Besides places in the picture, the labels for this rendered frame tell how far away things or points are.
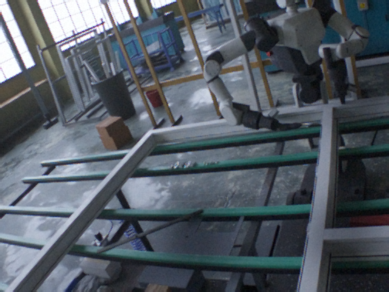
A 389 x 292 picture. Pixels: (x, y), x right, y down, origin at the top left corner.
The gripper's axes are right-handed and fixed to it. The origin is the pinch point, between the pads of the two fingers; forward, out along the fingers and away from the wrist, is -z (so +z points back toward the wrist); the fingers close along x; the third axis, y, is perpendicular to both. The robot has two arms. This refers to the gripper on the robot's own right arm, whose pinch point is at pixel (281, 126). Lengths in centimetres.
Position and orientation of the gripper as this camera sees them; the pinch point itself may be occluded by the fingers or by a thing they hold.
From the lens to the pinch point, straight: 161.3
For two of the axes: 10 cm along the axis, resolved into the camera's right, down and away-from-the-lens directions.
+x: 4.9, 0.5, 8.7
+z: -8.4, -2.4, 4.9
